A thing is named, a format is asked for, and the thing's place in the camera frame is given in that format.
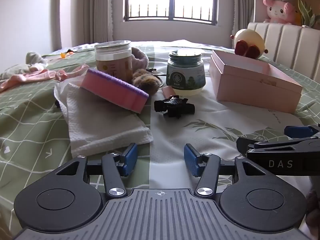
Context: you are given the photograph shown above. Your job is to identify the pink and purple sponge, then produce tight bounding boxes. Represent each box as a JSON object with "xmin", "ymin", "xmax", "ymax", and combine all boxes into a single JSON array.
[{"xmin": 80, "ymin": 69, "xmax": 150, "ymax": 114}]

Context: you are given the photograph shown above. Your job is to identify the white crumpled cloth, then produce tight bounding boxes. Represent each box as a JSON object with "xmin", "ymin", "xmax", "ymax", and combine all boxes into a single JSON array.
[{"xmin": 0, "ymin": 64, "xmax": 32, "ymax": 80}]

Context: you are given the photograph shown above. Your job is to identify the clear plastic jar beige contents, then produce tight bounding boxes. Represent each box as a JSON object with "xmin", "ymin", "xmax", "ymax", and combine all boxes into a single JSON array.
[{"xmin": 94, "ymin": 40, "xmax": 133, "ymax": 83}]

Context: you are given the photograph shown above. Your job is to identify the small pink block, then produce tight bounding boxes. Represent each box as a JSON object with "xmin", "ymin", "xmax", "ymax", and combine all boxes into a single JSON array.
[{"xmin": 161, "ymin": 86, "xmax": 176, "ymax": 100}]

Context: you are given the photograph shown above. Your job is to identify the barred window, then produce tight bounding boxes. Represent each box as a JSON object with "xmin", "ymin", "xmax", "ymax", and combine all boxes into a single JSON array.
[{"xmin": 122, "ymin": 0, "xmax": 219, "ymax": 26}]

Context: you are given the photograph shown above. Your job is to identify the beige curtain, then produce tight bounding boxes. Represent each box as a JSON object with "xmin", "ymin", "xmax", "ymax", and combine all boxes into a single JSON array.
[
  {"xmin": 231, "ymin": 0, "xmax": 256, "ymax": 48},
  {"xmin": 71, "ymin": 0, "xmax": 114, "ymax": 49}
]

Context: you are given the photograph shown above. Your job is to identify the black hair claw clip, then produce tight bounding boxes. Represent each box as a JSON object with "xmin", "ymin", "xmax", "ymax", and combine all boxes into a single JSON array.
[{"xmin": 153, "ymin": 95, "xmax": 196, "ymax": 119}]

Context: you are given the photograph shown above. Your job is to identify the pink plush toy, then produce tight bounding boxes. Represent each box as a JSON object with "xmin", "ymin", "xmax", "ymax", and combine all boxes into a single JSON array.
[{"xmin": 262, "ymin": 0, "xmax": 300, "ymax": 25}]

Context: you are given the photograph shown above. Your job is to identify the green leafy plant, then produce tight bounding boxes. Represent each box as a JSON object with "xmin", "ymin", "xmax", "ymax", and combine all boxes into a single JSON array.
[{"xmin": 297, "ymin": 0, "xmax": 320, "ymax": 28}]

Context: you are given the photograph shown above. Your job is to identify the cream padded headboard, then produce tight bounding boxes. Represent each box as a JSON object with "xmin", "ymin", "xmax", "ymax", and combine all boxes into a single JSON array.
[{"xmin": 246, "ymin": 22, "xmax": 320, "ymax": 81}]

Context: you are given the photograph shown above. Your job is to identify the green checked bedspread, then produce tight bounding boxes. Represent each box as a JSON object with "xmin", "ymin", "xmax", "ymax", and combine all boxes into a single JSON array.
[{"xmin": 0, "ymin": 39, "xmax": 320, "ymax": 240}]

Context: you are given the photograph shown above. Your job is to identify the pink cloth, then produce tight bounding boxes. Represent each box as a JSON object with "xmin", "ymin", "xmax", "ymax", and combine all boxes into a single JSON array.
[{"xmin": 0, "ymin": 64, "xmax": 90, "ymax": 93}]

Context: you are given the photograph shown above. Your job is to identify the brown fuzzy scrunchie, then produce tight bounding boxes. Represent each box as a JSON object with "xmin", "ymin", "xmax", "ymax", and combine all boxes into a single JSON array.
[{"xmin": 132, "ymin": 68, "xmax": 160, "ymax": 95}]

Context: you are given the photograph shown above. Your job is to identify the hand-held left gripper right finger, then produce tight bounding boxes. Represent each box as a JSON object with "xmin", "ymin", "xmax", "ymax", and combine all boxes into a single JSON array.
[{"xmin": 184, "ymin": 143, "xmax": 267, "ymax": 197}]

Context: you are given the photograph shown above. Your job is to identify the pink cardboard box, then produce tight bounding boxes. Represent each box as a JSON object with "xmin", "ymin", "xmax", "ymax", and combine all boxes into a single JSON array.
[{"xmin": 208, "ymin": 49, "xmax": 303, "ymax": 114}]

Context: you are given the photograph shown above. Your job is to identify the lilac fuzzy scrunchie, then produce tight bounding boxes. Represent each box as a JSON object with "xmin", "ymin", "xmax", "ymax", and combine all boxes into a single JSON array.
[{"xmin": 130, "ymin": 47, "xmax": 150, "ymax": 72}]

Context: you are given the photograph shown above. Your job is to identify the white paper towel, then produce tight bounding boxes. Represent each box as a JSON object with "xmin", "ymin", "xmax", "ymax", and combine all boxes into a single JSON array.
[{"xmin": 54, "ymin": 80, "xmax": 153, "ymax": 157}]

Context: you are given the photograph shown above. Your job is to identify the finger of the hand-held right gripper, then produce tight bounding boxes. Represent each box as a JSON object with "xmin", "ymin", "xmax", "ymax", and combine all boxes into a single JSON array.
[
  {"xmin": 284, "ymin": 124, "xmax": 320, "ymax": 140},
  {"xmin": 236, "ymin": 136, "xmax": 320, "ymax": 155}
]

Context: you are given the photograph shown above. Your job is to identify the thin black cord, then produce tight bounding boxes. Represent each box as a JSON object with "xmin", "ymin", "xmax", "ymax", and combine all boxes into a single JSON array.
[{"xmin": 146, "ymin": 68, "xmax": 164, "ymax": 87}]

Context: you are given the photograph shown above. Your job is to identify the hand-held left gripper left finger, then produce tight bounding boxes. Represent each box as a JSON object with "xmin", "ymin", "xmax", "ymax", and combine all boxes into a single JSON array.
[{"xmin": 54, "ymin": 143, "xmax": 138, "ymax": 197}]

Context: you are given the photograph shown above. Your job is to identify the person's right hand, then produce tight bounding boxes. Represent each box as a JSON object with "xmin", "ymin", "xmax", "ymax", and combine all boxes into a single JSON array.
[{"xmin": 306, "ymin": 176, "xmax": 320, "ymax": 233}]

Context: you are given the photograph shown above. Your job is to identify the grey plush toy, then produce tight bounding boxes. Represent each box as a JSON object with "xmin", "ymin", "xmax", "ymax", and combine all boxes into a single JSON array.
[{"xmin": 25, "ymin": 51, "xmax": 48, "ymax": 68}]

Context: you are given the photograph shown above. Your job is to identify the cream round plush toy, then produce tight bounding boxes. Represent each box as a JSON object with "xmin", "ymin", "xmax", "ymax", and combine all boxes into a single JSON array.
[{"xmin": 230, "ymin": 28, "xmax": 269, "ymax": 60}]

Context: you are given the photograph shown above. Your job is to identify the glass jar with green lid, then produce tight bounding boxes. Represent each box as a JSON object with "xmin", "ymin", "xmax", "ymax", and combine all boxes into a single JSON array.
[{"xmin": 167, "ymin": 50, "xmax": 206, "ymax": 98}]

